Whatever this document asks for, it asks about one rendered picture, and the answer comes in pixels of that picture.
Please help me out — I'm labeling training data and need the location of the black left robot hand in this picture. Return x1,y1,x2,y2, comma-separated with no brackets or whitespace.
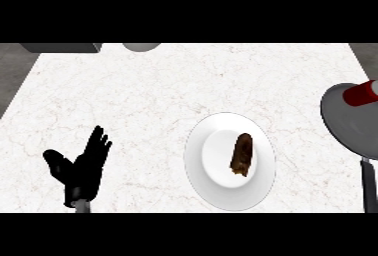
41,125,113,209

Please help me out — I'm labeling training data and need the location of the red can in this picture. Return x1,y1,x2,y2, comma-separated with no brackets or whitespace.
341,79,378,108

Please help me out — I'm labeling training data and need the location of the dark grey box appliance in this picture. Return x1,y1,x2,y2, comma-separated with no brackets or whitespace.
19,43,103,54

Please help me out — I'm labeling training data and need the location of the grey pan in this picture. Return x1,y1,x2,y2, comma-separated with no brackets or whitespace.
319,82,378,214

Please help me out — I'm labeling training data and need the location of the brown can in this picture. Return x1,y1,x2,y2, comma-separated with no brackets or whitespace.
229,132,255,178

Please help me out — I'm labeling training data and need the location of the grey round object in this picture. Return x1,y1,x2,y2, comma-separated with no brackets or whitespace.
121,43,162,53

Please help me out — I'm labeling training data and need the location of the white plate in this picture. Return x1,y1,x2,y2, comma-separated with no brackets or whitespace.
183,111,277,212

